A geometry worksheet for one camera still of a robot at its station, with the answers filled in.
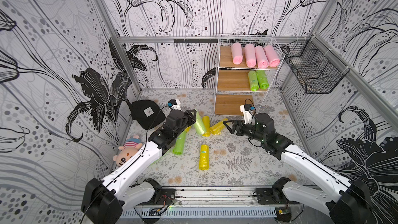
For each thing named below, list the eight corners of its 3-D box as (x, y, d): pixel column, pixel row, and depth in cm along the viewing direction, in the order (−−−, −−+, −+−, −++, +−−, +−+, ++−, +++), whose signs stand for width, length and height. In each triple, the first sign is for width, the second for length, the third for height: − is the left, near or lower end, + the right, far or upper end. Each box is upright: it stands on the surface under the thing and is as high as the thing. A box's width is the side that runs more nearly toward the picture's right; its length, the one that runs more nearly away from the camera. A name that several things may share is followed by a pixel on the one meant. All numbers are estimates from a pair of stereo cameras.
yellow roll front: (198, 169, 83) (198, 167, 80) (199, 147, 91) (199, 144, 88) (209, 169, 83) (209, 167, 80) (209, 147, 91) (209, 144, 88)
